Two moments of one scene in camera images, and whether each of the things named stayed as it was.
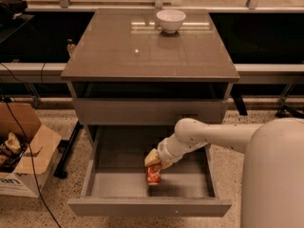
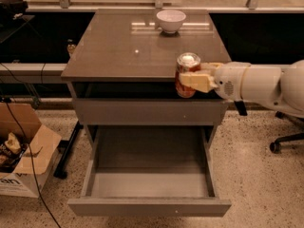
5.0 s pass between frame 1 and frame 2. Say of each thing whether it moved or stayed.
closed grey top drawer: stayed
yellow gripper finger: moved
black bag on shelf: stayed
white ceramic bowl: stayed
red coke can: moved
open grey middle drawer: stayed
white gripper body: moved
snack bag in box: stayed
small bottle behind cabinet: stayed
